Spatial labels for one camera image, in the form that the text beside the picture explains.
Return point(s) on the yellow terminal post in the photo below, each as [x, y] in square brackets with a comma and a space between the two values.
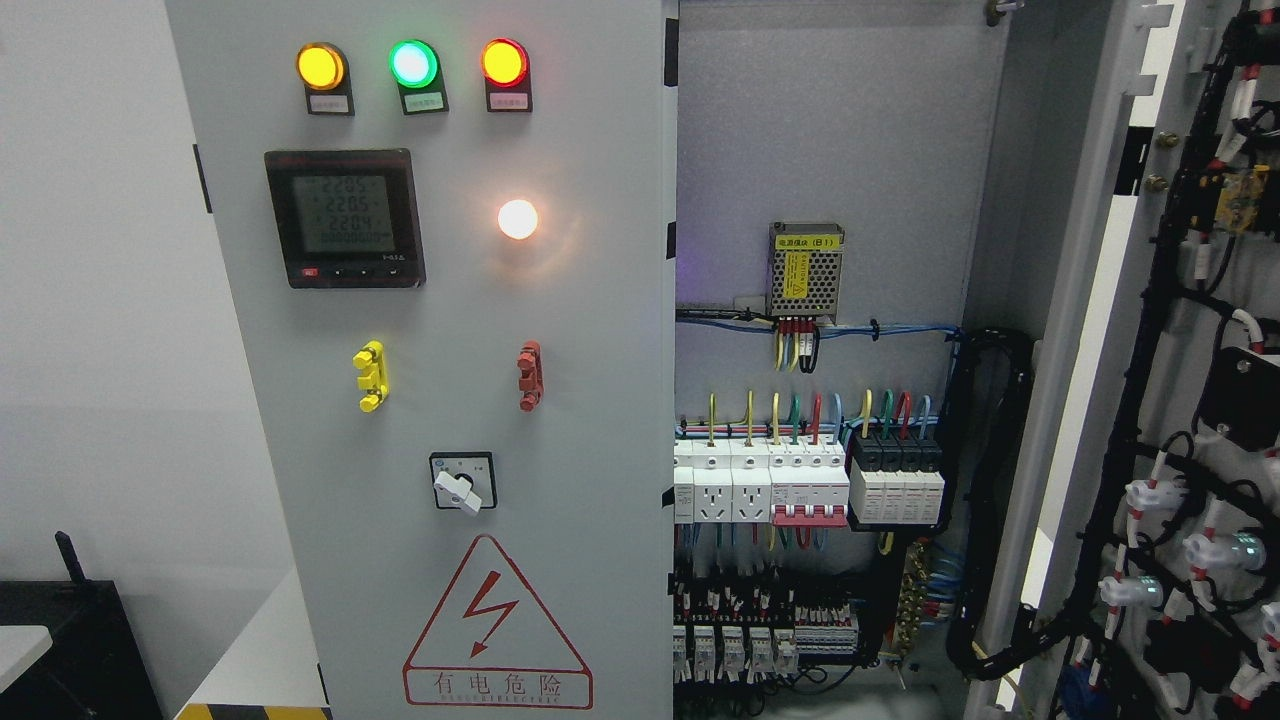
[371, 365]

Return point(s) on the metal mesh power supply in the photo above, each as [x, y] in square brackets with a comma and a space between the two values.
[806, 268]

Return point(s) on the black device with antenna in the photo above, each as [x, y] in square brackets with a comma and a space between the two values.
[93, 669]

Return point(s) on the red indicator light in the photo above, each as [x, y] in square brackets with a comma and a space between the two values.
[506, 73]

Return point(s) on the black white surge protector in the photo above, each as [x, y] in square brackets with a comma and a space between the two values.
[895, 481]

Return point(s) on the green indicator light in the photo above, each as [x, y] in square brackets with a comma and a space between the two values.
[417, 71]

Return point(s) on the red terminal post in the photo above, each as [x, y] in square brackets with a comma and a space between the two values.
[531, 381]

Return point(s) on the white rotary selector switch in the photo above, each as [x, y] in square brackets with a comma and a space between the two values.
[463, 481]

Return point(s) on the black digital power meter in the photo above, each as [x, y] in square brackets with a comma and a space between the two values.
[347, 218]

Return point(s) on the relay terminal block row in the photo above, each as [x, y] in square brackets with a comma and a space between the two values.
[754, 628]

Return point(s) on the brass ground terminal bar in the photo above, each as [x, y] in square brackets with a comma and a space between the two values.
[913, 590]

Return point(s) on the white glowing indicator light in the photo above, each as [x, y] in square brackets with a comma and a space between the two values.
[518, 219]

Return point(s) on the grey cabinet door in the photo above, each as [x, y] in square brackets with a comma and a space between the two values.
[1148, 590]
[580, 479]

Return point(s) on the white socket breaker row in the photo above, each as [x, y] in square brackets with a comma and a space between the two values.
[800, 483]

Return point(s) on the red electric hazard warning sticker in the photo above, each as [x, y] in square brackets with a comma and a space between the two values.
[491, 642]

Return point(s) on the yellow indicator light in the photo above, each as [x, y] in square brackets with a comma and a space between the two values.
[324, 72]

